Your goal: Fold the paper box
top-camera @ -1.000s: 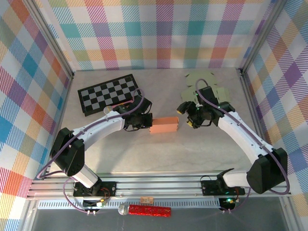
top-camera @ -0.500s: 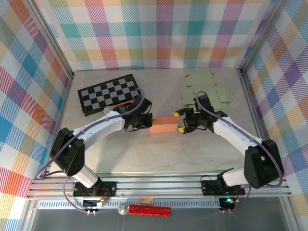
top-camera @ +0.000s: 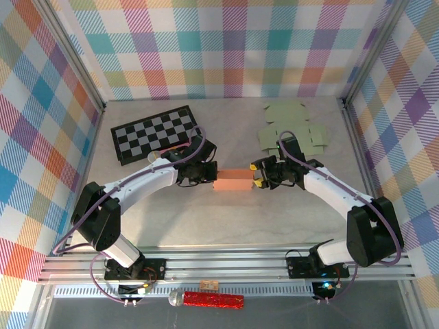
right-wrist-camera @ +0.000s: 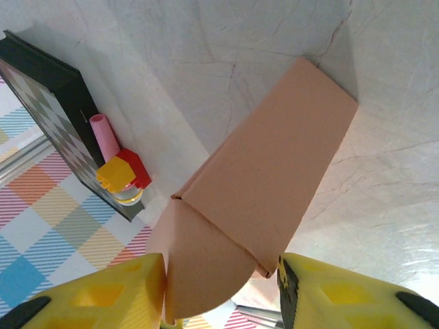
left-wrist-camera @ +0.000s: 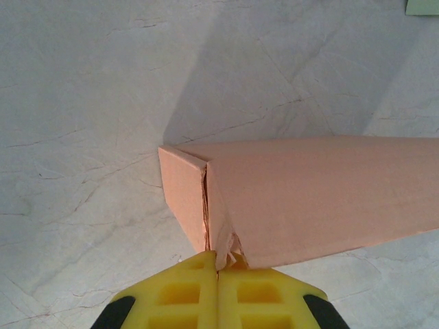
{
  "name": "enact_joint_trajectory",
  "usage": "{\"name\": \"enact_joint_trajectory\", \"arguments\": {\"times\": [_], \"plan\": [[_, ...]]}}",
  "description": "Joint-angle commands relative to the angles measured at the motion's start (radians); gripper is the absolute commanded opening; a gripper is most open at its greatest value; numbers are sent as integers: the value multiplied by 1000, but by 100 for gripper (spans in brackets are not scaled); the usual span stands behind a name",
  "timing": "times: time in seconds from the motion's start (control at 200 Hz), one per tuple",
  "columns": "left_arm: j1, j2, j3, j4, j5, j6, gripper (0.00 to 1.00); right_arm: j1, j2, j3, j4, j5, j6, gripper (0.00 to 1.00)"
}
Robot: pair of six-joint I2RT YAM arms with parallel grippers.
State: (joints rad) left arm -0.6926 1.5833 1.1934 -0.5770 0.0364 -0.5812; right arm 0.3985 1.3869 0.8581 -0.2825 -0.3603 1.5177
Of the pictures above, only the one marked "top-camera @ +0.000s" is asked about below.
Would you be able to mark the red glitter microphone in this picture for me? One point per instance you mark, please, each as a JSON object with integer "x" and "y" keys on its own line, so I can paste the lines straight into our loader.
{"x": 212, "y": 301}

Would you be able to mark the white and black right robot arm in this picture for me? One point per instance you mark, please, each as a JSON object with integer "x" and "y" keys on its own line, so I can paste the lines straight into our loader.
{"x": 329, "y": 188}

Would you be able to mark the black connector module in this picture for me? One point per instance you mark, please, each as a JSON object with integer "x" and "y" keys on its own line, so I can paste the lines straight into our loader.
{"x": 322, "y": 290}
{"x": 128, "y": 290}

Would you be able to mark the aluminium frame post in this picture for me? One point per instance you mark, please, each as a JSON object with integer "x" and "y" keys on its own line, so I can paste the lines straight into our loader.
{"x": 372, "y": 51}
{"x": 70, "y": 51}

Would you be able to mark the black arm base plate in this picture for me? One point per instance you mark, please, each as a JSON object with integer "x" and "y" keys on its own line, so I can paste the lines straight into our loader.
{"x": 298, "y": 267}
{"x": 154, "y": 267}

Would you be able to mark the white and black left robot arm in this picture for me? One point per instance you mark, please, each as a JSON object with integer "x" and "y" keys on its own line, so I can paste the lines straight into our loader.
{"x": 144, "y": 181}

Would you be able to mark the orange paper box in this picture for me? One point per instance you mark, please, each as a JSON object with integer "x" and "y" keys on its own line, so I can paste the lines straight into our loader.
{"x": 233, "y": 181}

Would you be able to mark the perforated metal strip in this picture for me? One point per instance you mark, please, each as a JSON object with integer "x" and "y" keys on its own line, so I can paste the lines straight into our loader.
{"x": 257, "y": 291}

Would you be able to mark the aluminium rail bed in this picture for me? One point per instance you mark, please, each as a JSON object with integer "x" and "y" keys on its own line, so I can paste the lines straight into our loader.
{"x": 223, "y": 265}

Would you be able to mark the green paper box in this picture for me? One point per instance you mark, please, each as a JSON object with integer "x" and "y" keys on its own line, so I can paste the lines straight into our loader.
{"x": 291, "y": 113}

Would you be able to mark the aluminium side rail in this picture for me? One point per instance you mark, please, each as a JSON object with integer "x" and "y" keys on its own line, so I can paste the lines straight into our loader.
{"x": 357, "y": 137}
{"x": 85, "y": 164}

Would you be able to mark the small brown cardboard tag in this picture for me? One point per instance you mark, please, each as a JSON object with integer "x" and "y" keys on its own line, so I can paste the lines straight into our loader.
{"x": 209, "y": 285}

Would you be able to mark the black and grey chessboard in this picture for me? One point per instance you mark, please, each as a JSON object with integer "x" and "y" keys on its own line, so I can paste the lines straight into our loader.
{"x": 147, "y": 137}

